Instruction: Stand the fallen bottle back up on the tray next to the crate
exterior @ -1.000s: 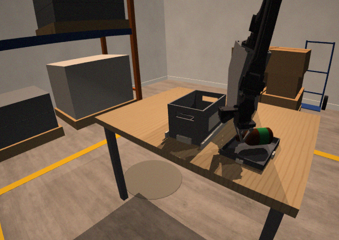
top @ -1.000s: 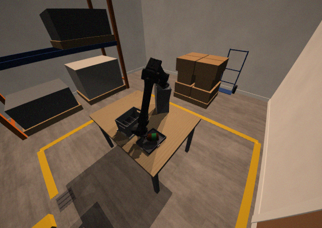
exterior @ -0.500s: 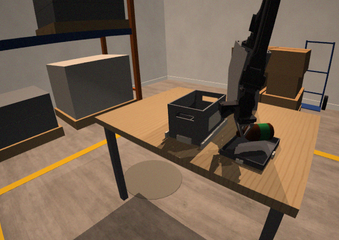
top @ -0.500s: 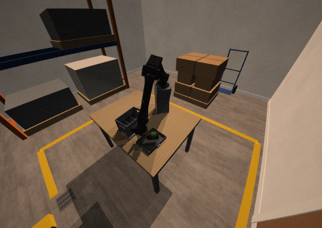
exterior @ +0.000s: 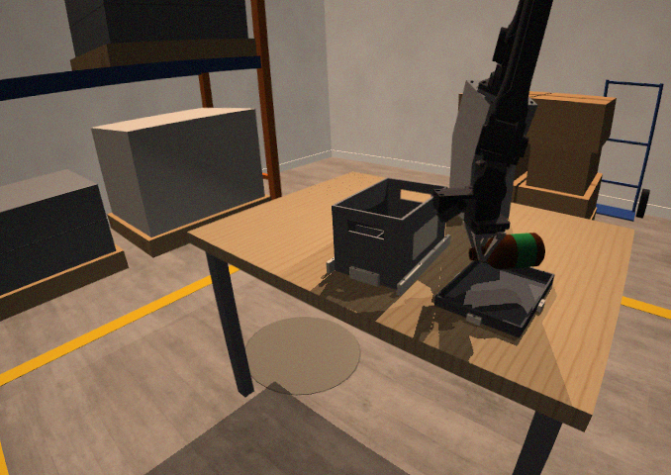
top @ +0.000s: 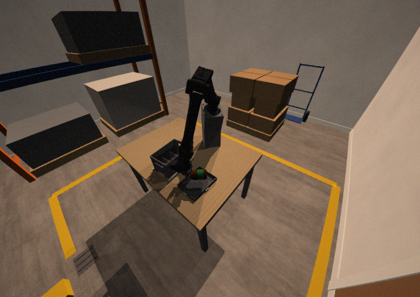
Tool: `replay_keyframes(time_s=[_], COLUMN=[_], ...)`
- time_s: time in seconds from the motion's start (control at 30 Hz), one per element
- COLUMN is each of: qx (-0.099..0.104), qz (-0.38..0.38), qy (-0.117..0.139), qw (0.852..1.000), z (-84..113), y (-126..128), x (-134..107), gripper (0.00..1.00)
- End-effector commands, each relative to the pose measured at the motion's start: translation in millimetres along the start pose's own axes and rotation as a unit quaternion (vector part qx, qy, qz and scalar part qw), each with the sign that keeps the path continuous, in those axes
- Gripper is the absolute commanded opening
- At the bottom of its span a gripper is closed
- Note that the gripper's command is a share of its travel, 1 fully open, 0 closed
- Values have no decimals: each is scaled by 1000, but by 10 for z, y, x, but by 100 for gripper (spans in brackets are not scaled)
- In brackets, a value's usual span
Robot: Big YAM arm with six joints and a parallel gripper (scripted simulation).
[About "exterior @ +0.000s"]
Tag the orange-brown bottle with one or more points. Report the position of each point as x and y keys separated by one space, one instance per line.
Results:
x=515 y=251

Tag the black crate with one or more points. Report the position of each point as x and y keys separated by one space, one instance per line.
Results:
x=394 y=246

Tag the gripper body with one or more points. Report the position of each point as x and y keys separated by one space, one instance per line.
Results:
x=498 y=223

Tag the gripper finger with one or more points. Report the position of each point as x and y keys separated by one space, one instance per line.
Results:
x=468 y=231
x=477 y=241

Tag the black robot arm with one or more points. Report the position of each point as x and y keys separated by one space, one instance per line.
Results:
x=516 y=53

